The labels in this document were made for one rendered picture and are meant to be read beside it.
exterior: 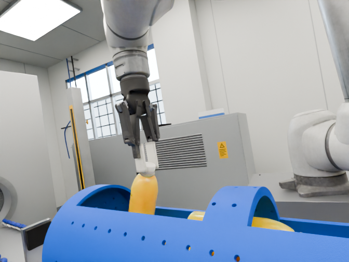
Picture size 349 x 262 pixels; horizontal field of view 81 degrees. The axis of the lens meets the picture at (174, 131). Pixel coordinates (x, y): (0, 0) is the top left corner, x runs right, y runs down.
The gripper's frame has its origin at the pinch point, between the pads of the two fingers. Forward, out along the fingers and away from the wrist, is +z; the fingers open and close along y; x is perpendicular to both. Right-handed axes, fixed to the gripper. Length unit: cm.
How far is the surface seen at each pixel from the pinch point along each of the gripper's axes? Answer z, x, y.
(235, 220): 8.4, 25.9, 12.4
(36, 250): 31, -58, 7
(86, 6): -212, -209, -149
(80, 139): -11, -71, -26
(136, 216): 9.0, 8.1, 13.4
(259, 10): -151, -1, -260
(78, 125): -19, -71, -26
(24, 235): 24, -58, 10
